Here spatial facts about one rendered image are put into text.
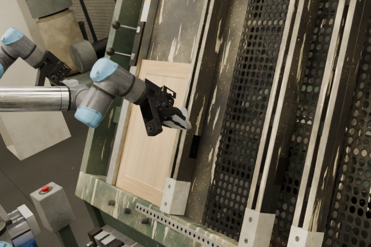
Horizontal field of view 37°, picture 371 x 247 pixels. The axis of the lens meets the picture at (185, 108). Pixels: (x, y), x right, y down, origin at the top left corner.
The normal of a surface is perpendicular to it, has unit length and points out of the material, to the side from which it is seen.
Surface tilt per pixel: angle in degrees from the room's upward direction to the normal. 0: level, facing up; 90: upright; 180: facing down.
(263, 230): 90
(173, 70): 54
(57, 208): 90
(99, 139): 90
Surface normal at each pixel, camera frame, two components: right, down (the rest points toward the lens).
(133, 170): -0.79, -0.18
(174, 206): 0.58, 0.11
